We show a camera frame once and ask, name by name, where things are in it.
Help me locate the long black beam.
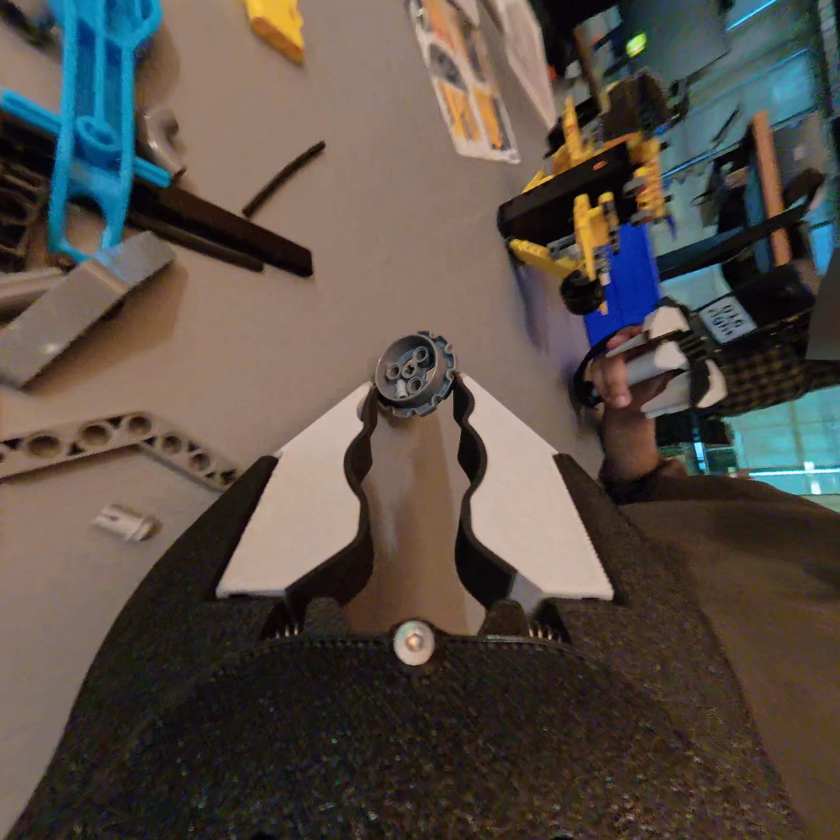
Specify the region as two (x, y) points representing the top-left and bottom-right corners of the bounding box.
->
(125, 182), (315, 278)

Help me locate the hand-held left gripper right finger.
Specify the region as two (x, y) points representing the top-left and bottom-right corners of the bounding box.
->
(453, 373), (616, 614)

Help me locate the small gray pin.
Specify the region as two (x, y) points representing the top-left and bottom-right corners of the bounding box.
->
(92, 504), (161, 542)

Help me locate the white instruction sheet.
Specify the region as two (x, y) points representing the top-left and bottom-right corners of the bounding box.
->
(482, 0), (559, 129)

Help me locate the yellow toy vehicle model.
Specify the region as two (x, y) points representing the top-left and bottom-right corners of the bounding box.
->
(497, 69), (690, 317)

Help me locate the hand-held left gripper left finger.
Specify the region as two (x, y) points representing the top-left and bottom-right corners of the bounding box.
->
(215, 382), (378, 608)

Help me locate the brown wooden post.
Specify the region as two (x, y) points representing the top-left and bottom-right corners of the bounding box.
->
(748, 112), (796, 266)

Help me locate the blue brick separator tool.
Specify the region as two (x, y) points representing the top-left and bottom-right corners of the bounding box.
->
(0, 0), (170, 263)

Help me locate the dark gray toy wheel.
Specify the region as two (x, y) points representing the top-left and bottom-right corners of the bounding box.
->
(374, 331), (458, 417)

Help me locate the person's right forearm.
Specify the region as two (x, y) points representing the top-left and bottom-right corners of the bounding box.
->
(598, 407), (664, 490)

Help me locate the printed sticker sheet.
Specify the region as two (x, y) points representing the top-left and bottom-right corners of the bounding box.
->
(407, 0), (522, 165)

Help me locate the blue plastic bin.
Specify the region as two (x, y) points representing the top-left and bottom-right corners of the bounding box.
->
(584, 223), (660, 349)

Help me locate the thin gray angled beam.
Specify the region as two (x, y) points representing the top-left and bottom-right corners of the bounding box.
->
(0, 412), (238, 493)

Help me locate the thin black rod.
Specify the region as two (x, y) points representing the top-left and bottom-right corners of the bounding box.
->
(241, 140), (327, 219)

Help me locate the person's brown shirt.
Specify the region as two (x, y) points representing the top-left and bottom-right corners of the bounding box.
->
(600, 459), (840, 840)

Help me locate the person's right hand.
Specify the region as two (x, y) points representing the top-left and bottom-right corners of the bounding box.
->
(587, 325), (657, 411)

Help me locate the thick gray bent beam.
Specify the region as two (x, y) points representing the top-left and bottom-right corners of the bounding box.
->
(0, 231), (177, 389)

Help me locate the long yellow ribbed panel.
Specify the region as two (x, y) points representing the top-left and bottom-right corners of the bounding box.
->
(244, 0), (307, 65)

